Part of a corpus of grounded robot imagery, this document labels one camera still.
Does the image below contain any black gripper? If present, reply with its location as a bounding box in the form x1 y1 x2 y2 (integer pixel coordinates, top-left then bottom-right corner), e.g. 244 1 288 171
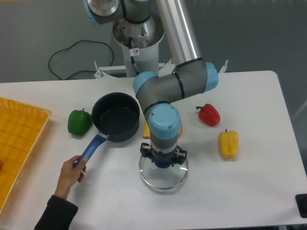
140 142 187 167

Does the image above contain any glass lid with blue knob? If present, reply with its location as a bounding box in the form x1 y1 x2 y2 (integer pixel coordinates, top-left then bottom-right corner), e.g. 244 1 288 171
139 156 189 191

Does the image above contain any black saucepan with blue handle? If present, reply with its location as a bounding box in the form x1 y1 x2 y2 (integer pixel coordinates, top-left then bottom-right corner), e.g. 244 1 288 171
75 92 140 166

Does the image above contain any black sleeved forearm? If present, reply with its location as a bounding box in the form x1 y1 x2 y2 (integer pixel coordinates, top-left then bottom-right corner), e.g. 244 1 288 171
34 195 78 230

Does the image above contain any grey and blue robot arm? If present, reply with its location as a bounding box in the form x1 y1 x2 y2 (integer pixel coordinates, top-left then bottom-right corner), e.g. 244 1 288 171
83 0 218 168

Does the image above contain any person's hand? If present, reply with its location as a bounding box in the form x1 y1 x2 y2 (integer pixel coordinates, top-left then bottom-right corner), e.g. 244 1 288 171
54 155 88 200

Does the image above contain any red bell pepper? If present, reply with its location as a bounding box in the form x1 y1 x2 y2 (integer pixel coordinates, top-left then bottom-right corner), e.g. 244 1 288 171
196 103 220 127

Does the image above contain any green bell pepper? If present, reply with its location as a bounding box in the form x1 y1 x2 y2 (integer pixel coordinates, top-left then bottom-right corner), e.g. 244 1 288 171
67 108 93 137

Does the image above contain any yellow woven basket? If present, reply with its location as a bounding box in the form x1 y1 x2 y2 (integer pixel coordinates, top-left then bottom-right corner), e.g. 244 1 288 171
0 97 52 212

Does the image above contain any black object at table corner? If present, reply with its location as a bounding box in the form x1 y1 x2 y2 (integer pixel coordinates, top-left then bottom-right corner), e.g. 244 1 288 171
295 194 307 219

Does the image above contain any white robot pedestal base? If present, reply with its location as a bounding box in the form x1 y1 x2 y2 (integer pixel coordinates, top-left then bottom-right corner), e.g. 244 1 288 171
89 5 218 81

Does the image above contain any black cable on floor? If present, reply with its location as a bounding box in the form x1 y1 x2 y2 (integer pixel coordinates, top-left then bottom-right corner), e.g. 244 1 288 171
48 39 114 81

